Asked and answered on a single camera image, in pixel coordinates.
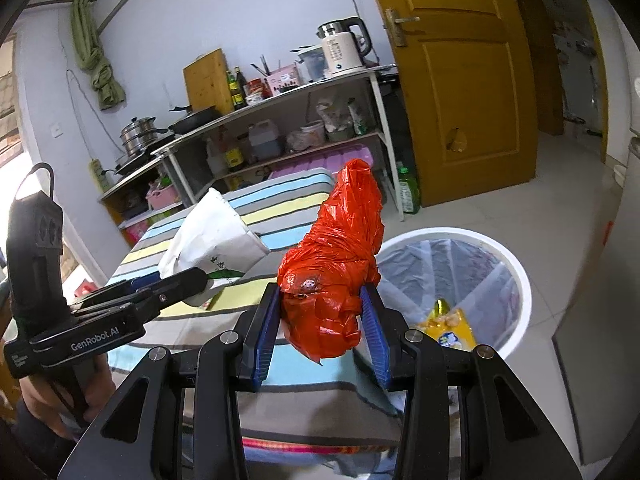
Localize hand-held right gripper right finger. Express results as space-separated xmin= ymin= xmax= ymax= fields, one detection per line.
xmin=360 ymin=282 xmax=576 ymax=480

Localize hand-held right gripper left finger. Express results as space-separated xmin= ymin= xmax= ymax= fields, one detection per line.
xmin=57 ymin=282 xmax=282 ymax=480

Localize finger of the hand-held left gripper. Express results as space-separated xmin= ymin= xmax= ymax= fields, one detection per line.
xmin=75 ymin=273 xmax=161 ymax=312
xmin=72 ymin=266 xmax=208 ymax=322

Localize crushed white paper cup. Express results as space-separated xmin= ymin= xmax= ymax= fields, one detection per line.
xmin=158 ymin=187 xmax=271 ymax=306

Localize gold foil packet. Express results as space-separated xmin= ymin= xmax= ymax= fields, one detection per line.
xmin=427 ymin=297 xmax=453 ymax=321

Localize yellow snack packet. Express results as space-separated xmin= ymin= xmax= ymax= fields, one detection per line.
xmin=415 ymin=307 xmax=478 ymax=352

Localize red plastic bag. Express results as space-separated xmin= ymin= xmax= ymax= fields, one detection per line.
xmin=276 ymin=158 xmax=386 ymax=367

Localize white round trash bin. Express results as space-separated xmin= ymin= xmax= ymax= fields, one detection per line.
xmin=372 ymin=228 xmax=530 ymax=361

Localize person's left hand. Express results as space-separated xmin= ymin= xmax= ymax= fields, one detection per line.
xmin=19 ymin=356 xmax=119 ymax=439

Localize pink storage bin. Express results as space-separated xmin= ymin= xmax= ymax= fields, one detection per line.
xmin=122 ymin=207 xmax=183 ymax=243

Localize pink plastic basket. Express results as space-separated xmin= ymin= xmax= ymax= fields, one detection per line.
xmin=145 ymin=182 xmax=181 ymax=211

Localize wooden side shelf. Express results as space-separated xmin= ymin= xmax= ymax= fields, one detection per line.
xmin=100 ymin=155 xmax=186 ymax=241

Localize colourful plaid blanket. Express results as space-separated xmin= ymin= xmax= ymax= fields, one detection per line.
xmin=240 ymin=435 xmax=401 ymax=457

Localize clear plastic bin liner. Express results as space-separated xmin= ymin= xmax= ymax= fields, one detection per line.
xmin=380 ymin=237 xmax=521 ymax=356

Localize blue towel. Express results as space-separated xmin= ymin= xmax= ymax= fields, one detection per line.
xmin=242 ymin=452 xmax=401 ymax=480

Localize black induction cooker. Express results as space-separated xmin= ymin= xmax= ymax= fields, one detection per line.
xmin=115 ymin=147 xmax=166 ymax=176

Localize white plastic bottle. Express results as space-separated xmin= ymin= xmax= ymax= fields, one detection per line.
xmin=205 ymin=137 xmax=226 ymax=177

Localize striped tablecloth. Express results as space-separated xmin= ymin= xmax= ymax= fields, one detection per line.
xmin=107 ymin=167 xmax=406 ymax=443

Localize yellow label oil bottle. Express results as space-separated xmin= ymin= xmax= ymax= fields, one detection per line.
xmin=222 ymin=132 xmax=245 ymax=171

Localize steel steamer pot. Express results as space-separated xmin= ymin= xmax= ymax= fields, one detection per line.
xmin=119 ymin=116 xmax=158 ymax=157

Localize green detergent bottle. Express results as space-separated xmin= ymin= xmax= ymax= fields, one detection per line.
xmin=396 ymin=161 xmax=421 ymax=215

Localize black frying pan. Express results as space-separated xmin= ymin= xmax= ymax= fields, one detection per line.
xmin=167 ymin=105 xmax=221 ymax=133

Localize dark liquid jug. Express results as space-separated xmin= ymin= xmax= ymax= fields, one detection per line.
xmin=248 ymin=119 xmax=283 ymax=161

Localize pink-lidded storage box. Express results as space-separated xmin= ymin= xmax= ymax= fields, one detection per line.
xmin=267 ymin=145 xmax=373 ymax=181

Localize green hanging cloth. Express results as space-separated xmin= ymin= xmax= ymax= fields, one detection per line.
xmin=70 ymin=0 xmax=127 ymax=111

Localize wooden cutting board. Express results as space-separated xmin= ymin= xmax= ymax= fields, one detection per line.
xmin=183 ymin=48 xmax=236 ymax=113

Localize grey refrigerator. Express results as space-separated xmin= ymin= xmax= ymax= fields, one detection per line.
xmin=552 ymin=0 xmax=640 ymax=466

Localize plastic food bags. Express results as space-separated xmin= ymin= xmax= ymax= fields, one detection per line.
xmin=315 ymin=97 xmax=371 ymax=143

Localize pink utensil holder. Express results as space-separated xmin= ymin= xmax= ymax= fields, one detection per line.
xmin=264 ymin=64 xmax=301 ymax=95

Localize white metal kitchen rack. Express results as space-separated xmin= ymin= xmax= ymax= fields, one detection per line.
xmin=150 ymin=62 xmax=406 ymax=221

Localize yellow wooden door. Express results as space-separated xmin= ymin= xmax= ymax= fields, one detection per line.
xmin=360 ymin=0 xmax=538 ymax=206

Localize grey water filter jug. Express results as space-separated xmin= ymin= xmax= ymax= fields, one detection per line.
xmin=297 ymin=45 xmax=328 ymax=83

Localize white electric kettle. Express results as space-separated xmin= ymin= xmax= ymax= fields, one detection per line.
xmin=316 ymin=16 xmax=373 ymax=78

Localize brass door handle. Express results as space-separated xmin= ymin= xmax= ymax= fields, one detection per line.
xmin=384 ymin=8 xmax=421 ymax=47

